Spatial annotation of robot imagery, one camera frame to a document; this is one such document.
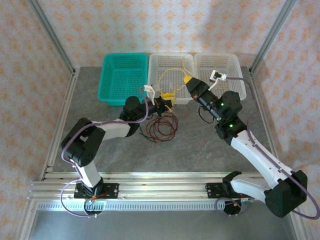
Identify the aluminium frame post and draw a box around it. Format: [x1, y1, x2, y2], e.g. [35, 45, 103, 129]
[248, 0, 298, 75]
[26, 0, 77, 76]

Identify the grey slotted cable duct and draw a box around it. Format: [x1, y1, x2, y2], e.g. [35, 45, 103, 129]
[37, 201, 251, 212]

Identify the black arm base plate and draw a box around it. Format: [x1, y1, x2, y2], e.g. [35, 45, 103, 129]
[206, 183, 227, 200]
[73, 183, 120, 200]

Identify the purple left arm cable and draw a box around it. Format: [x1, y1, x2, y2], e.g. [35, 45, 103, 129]
[59, 87, 151, 218]

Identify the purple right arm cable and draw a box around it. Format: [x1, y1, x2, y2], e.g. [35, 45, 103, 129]
[214, 76, 320, 221]

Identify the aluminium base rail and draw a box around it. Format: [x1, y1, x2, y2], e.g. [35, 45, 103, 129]
[26, 171, 300, 202]

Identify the teal plastic basket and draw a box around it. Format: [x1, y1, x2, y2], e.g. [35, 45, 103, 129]
[96, 52, 149, 108]

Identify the black gripper wire loop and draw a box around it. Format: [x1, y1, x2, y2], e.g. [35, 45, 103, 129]
[198, 105, 216, 125]

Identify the red cable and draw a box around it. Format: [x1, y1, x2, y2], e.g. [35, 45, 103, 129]
[146, 112, 179, 142]

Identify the aluminium table side rail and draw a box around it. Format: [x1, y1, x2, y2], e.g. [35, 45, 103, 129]
[247, 67, 298, 176]
[39, 67, 80, 181]

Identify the white plastic basket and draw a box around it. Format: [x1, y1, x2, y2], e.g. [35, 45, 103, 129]
[146, 52, 196, 105]
[194, 52, 248, 101]

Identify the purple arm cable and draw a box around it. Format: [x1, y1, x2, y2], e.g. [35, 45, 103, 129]
[59, 87, 151, 218]
[214, 76, 320, 221]

